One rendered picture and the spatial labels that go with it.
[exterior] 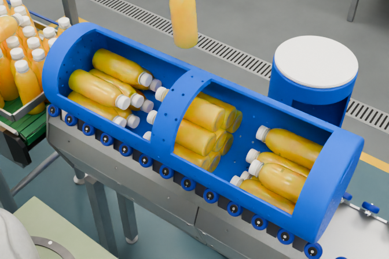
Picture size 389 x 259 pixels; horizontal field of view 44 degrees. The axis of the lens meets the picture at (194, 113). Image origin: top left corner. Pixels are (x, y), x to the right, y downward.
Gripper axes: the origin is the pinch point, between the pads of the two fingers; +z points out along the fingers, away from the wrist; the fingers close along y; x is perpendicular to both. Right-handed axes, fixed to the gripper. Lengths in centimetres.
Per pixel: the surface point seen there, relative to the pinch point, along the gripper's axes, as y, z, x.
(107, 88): -20.0, 30.4, 14.4
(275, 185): -22, 33, -40
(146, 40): 110, 154, 128
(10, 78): -26, 43, 57
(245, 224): -26, 51, -35
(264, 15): 186, 163, 74
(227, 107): -8.5, 30.8, -18.6
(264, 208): -28, 35, -41
